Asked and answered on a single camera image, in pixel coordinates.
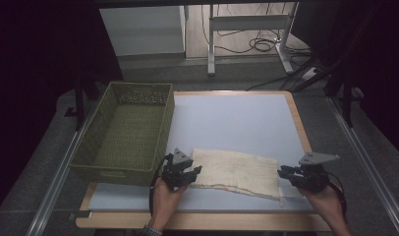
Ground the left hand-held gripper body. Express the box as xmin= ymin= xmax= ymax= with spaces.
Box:
xmin=160 ymin=147 xmax=198 ymax=192

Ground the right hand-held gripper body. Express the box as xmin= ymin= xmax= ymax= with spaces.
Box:
xmin=294 ymin=151 xmax=341 ymax=194

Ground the cream cloth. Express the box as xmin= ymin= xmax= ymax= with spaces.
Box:
xmin=188 ymin=147 xmax=284 ymax=208

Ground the green woven basket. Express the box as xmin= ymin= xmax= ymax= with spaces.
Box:
xmin=69 ymin=81 xmax=175 ymax=188

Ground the person's right hand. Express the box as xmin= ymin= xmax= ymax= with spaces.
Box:
xmin=302 ymin=181 xmax=349 ymax=227

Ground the person's left hand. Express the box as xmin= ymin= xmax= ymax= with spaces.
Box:
xmin=146 ymin=176 xmax=191 ymax=232

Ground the wooden table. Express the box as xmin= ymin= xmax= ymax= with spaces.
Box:
xmin=75 ymin=89 xmax=333 ymax=233

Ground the white foam mat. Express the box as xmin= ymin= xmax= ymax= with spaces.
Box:
xmin=87 ymin=93 xmax=314 ymax=213

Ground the black metal stand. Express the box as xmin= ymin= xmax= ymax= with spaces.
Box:
xmin=323 ymin=63 xmax=367 ymax=130
xmin=64 ymin=77 xmax=102 ymax=133

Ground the white power strip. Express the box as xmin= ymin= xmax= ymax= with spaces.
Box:
xmin=300 ymin=66 xmax=320 ymax=82

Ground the black tape strip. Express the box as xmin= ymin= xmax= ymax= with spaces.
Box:
xmin=68 ymin=209 xmax=93 ymax=220

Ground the dark curtain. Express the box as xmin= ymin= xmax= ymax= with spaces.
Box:
xmin=0 ymin=0 xmax=123 ymax=217
xmin=290 ymin=0 xmax=399 ymax=160

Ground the white cabinet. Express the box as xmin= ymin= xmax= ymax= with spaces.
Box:
xmin=98 ymin=5 xmax=187 ymax=57

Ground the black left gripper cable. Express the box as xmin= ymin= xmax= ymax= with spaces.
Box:
xmin=148 ymin=152 xmax=174 ymax=218

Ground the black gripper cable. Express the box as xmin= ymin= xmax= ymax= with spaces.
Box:
xmin=325 ymin=171 xmax=349 ymax=224
xmin=148 ymin=152 xmax=174 ymax=218

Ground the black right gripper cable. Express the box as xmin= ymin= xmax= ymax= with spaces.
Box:
xmin=325 ymin=171 xmax=349 ymax=224

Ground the metal floor rail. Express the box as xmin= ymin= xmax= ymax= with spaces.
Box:
xmin=326 ymin=95 xmax=399 ymax=236
xmin=25 ymin=97 xmax=101 ymax=236

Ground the coiled black floor cable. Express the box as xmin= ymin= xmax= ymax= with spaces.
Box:
xmin=248 ymin=36 xmax=282 ymax=53

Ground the white metal desk frame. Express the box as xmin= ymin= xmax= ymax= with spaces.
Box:
xmin=206 ymin=1 xmax=301 ymax=77

